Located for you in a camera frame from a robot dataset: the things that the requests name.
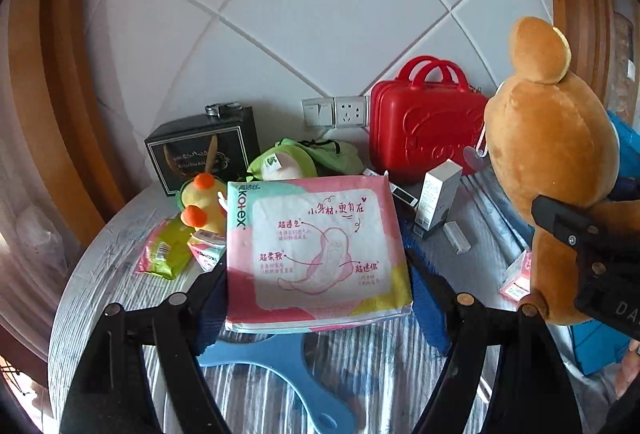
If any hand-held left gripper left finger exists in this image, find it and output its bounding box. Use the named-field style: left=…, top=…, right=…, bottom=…
left=60, top=259, right=236, bottom=434

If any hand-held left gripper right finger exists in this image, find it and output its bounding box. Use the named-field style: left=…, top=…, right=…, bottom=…
left=402, top=239, right=583, bottom=434

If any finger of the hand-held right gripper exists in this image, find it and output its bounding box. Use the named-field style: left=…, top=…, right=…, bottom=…
left=531, top=195, right=608, bottom=265

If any blue folding crate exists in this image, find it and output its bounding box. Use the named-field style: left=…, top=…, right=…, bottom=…
left=570, top=110, right=640, bottom=377

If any brown teddy bear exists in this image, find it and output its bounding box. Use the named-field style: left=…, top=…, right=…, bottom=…
left=482, top=16, right=640, bottom=327

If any tall white box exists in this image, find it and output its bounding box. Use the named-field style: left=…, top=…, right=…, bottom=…
left=414, top=160, right=464, bottom=240

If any pink sanitary pad packet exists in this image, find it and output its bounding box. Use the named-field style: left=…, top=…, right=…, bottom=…
left=225, top=173, right=414, bottom=335

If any small pink tissue packet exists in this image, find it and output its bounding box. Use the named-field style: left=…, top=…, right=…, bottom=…
left=187, top=229, right=227, bottom=273

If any small white box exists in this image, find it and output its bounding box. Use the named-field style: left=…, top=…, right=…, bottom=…
left=442, top=221, right=474, bottom=255

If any small pink box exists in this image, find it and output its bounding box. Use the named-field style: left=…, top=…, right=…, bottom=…
left=499, top=249, right=535, bottom=300

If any green and pink snack packet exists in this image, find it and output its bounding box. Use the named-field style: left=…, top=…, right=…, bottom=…
left=134, top=218, right=194, bottom=281

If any light blue plastic piece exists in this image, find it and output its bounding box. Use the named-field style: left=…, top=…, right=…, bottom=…
left=200, top=331, right=351, bottom=434

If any black and white flat box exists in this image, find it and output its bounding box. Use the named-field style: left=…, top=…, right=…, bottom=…
left=389, top=183, right=421, bottom=210

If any yellow duck plush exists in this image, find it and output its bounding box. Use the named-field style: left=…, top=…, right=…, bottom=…
left=175, top=172, right=229, bottom=235

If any black gift box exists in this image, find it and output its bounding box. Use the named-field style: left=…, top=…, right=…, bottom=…
left=145, top=101, right=261, bottom=198

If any red mini suitcase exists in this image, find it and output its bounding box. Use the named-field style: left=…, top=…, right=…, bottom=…
left=369, top=55, right=490, bottom=185

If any green frog plush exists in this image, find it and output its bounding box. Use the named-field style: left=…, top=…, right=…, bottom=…
left=237, top=138, right=364, bottom=183

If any white wall socket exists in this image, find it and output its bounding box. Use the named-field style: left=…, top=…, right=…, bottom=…
left=334, top=96, right=370, bottom=128

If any white wall switch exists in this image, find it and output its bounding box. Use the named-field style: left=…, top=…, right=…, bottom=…
left=302, top=98, right=335, bottom=128

